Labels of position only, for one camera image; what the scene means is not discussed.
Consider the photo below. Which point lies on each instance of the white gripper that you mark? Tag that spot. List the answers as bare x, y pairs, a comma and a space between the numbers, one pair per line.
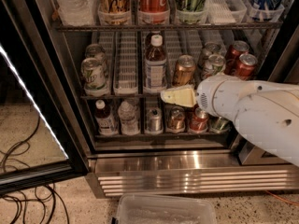
206, 93

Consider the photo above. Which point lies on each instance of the tea bottle blue label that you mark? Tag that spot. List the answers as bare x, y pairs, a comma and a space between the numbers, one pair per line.
155, 65

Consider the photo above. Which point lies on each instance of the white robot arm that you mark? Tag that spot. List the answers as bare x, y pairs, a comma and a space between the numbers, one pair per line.
264, 113

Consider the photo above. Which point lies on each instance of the gold can bottom shelf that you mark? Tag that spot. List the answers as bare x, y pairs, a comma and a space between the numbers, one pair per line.
176, 120

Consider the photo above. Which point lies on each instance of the front red can bottom shelf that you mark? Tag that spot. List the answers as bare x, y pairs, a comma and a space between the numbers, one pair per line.
198, 121

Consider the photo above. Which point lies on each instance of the gold soda can middle shelf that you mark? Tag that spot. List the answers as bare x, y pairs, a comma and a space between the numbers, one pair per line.
184, 70

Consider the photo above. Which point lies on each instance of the silver can bottom shelf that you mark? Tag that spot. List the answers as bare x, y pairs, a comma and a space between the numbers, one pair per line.
154, 121

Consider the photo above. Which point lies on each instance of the front green can bottom shelf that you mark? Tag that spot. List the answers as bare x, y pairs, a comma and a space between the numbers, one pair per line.
219, 125

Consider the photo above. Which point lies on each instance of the green can shelf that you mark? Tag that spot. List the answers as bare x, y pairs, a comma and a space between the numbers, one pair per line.
219, 125
190, 11

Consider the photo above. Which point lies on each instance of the clear water bottle bottom shelf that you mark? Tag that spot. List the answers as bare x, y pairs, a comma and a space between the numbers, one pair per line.
128, 118

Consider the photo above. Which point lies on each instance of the clear water bottle shelf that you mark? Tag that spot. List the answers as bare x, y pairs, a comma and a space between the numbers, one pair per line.
77, 12
128, 118

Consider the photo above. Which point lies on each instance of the stainless fridge base grille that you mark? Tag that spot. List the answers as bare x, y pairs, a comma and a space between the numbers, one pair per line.
183, 172

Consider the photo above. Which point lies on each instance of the small tea bottle bottom shelf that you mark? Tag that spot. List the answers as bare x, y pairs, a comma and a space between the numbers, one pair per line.
105, 118

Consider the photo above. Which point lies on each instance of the green can top shelf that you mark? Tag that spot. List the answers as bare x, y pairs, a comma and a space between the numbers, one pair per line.
190, 11

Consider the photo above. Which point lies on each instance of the right glass fridge door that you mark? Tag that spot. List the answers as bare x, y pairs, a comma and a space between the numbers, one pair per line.
280, 65

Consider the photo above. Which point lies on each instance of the red cola can top shelf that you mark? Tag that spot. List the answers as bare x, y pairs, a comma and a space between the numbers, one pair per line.
153, 12

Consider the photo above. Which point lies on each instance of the gold can top shelf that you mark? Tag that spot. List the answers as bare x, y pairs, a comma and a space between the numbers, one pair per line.
114, 12

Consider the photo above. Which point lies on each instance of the blue can top shelf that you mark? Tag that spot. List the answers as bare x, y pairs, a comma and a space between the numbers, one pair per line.
264, 10

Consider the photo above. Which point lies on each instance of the clear water bottle top shelf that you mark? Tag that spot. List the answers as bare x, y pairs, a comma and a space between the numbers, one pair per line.
77, 12

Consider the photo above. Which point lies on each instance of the open glass fridge door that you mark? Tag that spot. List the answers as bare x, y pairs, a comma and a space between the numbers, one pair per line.
39, 142

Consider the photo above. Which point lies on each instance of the front white green can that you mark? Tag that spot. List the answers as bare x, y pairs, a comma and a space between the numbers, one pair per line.
214, 64

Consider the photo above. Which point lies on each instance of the white green can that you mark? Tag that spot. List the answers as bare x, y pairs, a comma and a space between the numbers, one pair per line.
214, 64
208, 49

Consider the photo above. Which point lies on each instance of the rear white green can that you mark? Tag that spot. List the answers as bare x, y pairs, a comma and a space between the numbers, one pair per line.
208, 49

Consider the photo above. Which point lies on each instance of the rear red cola can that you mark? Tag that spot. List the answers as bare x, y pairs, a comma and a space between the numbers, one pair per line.
234, 51

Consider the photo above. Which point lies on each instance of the front red cola can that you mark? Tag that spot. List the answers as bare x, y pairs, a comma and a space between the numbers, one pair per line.
244, 66

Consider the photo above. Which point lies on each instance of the front green 7up can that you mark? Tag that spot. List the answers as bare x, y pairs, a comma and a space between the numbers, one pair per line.
95, 83

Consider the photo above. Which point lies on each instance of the green 7up can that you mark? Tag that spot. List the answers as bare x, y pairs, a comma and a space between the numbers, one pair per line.
97, 51
95, 83

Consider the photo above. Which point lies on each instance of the rear green 7up can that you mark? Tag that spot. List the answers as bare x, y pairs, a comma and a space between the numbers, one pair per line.
97, 51

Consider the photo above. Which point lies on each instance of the clear plastic bin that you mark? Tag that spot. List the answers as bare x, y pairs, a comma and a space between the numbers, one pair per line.
160, 209

